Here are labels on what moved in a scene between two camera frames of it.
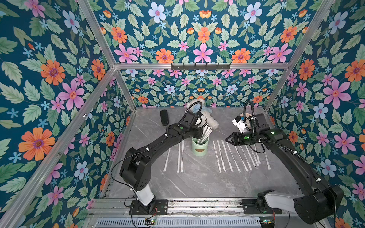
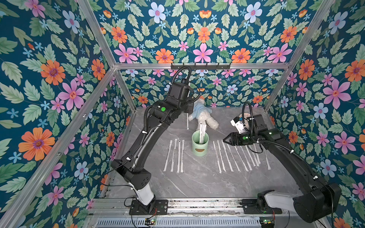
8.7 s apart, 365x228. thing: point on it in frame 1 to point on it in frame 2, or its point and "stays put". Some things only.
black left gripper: [199, 133] to [189, 108]
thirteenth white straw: [179, 147] stays put
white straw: [227, 156] stays put
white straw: [217, 158] stays put
